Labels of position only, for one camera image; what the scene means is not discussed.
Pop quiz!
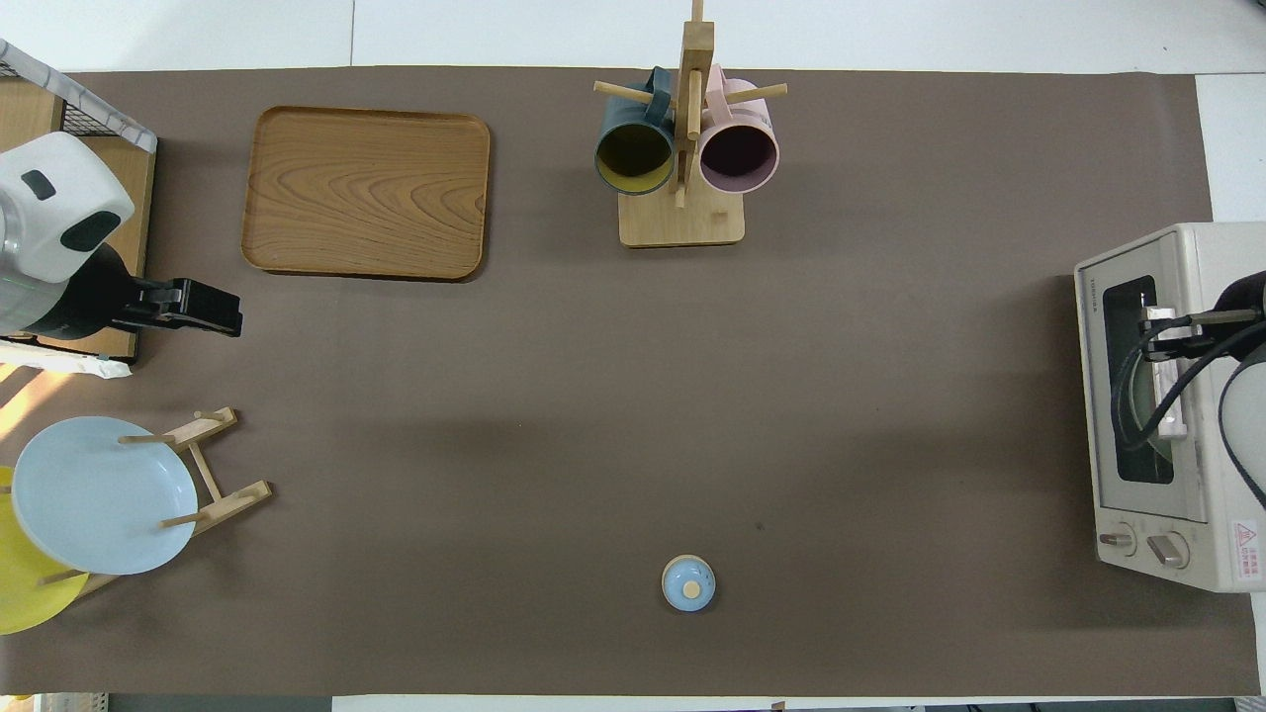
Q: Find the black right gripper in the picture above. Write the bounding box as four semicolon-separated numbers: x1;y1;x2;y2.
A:
1139;308;1264;364

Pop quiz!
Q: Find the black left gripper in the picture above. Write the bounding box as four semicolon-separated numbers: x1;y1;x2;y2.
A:
111;279;244;338

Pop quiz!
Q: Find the cream toaster oven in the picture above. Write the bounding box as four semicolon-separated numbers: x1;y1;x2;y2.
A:
1075;222;1266;594

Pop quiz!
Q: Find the wooden plate rack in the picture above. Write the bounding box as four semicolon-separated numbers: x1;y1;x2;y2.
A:
40;406;274;600

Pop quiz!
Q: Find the wooden serving tray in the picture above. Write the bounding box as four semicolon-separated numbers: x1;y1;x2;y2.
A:
241;106;492;283

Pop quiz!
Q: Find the light blue plate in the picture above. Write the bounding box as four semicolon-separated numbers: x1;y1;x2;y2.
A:
12;416;199;577

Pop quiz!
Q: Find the yellow plate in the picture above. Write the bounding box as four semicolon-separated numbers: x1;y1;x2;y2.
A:
0;467;91;636

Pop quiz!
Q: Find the brown table mat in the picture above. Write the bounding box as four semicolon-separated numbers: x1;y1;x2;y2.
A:
0;66;1259;697

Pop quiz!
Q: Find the dark teal mug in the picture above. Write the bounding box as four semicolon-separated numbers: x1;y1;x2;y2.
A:
593;67;678;197

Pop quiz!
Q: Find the pink mug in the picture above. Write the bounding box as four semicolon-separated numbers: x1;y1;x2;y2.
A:
697;65;781;195

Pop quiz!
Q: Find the wooden mug tree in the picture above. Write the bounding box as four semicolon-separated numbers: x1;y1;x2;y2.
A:
593;0;789;248

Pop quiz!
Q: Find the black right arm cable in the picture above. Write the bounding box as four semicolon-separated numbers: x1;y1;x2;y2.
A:
1112;314;1266;452

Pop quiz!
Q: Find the wire basket wooden shelf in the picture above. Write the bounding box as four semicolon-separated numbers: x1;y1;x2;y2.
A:
0;40;159;379

